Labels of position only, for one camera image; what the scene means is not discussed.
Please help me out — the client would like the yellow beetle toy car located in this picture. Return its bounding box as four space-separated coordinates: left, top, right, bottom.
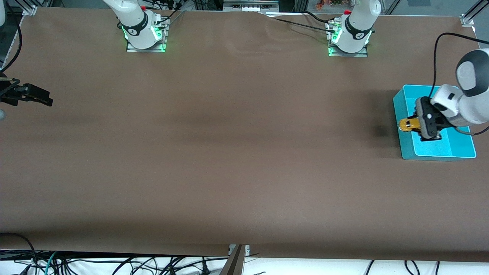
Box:
398 118 421 133

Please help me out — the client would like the teal plastic bin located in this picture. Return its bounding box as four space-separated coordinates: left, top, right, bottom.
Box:
393 84 477 161

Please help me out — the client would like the grey device with ports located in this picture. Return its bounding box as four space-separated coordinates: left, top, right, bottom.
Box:
223 0 280 12

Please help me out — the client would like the aluminium profile bar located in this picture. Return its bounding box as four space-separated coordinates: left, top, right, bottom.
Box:
219 244 251 275

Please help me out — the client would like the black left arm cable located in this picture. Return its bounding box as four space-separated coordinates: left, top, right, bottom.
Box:
433 32 483 89

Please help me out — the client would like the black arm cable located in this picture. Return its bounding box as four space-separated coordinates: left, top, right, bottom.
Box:
433 32 483 89
0 23 23 74

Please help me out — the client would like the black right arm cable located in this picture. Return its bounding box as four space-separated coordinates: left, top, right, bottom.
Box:
0 23 23 74

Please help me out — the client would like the black looped floor cable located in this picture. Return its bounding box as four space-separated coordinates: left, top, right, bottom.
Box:
0 232 38 268

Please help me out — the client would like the black cable across table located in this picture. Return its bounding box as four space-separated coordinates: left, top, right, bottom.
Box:
260 11 337 32

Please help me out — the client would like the black right base cable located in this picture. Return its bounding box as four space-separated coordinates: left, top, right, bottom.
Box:
153 0 188 24

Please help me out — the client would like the teal floor cable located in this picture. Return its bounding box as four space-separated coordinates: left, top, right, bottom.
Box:
44 251 58 275

